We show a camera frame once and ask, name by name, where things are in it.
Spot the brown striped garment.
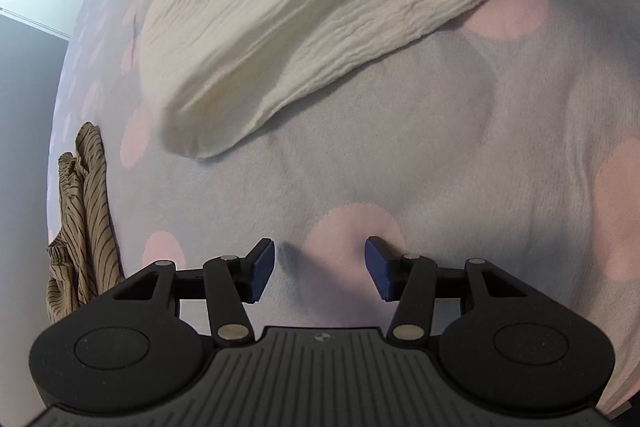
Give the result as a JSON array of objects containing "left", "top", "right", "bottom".
[{"left": 46, "top": 122, "right": 124, "bottom": 323}]

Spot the grey pink-dotted bedsheet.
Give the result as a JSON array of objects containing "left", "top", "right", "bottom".
[{"left": 49, "top": 0, "right": 639, "bottom": 410}]

